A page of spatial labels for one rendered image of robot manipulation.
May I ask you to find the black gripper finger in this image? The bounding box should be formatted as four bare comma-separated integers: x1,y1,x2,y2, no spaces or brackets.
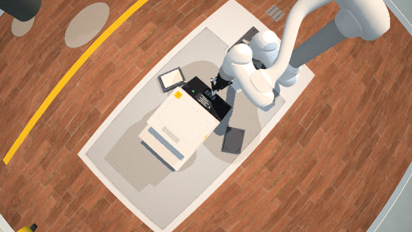
211,78,222,95
214,81,232,95

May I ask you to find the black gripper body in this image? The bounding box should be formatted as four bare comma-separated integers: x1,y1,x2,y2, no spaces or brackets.
215,73,230,84

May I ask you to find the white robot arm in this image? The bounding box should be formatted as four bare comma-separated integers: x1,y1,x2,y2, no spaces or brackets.
219,0,390,108

